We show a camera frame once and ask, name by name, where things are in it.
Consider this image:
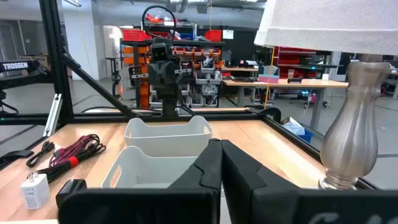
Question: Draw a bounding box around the yellow cord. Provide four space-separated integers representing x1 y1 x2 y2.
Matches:
263 46 277 110

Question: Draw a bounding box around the pink and teal box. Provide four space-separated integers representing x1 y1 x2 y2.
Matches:
257 73 280 85

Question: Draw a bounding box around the black stool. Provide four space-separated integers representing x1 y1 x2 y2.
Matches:
104 56 123 91

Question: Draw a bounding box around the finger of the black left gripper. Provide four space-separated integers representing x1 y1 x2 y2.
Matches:
148 61 165 99
164 61 182 100

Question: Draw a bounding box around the black aluminium rig frame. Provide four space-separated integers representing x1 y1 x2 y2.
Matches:
0 0 379 190

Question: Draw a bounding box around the black looped gripper cable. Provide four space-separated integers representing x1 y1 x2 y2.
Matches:
141 5 178 44

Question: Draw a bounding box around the red storage bin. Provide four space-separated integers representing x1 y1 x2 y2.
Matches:
122 29 147 42
204 29 223 42

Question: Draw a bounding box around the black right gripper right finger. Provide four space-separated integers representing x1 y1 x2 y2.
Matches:
221 139 398 224

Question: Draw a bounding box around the silver aluminium bracket bar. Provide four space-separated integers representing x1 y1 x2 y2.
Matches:
42 93 63 138

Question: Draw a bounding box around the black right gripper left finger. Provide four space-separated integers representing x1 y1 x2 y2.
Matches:
57 138 223 224

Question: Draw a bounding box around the blue plastic tote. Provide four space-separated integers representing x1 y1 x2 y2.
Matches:
297 128 315 144

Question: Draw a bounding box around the white wall charger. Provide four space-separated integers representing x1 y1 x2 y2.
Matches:
20 170 51 210

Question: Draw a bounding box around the black table clamp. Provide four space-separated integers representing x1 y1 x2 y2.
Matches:
0 149 35 169

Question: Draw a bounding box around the table lamp with white shade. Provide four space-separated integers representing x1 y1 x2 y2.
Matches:
253 0 398 191

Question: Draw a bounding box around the black corner clamp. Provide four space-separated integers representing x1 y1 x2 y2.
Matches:
259 106 282 124

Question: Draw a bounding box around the maroon and black cable bundle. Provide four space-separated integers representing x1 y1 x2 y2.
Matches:
37 133 107 184

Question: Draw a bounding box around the black wall charger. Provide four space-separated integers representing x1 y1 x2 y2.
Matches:
55 179 88 208

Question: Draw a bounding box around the wooden desk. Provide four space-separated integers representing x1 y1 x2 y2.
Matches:
221 77 349 132

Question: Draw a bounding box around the white crumpled packaging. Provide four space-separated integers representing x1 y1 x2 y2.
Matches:
280 116 306 136

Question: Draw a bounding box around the black usb cable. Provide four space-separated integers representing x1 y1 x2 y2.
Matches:
25 140 56 169

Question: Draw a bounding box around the shelf rack with orange bins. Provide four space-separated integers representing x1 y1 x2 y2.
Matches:
119 29 226 110

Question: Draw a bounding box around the white plastic bin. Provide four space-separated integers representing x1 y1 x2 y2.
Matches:
124 115 214 158
101 145 201 190

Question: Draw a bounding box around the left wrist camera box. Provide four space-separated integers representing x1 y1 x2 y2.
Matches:
150 39 174 63

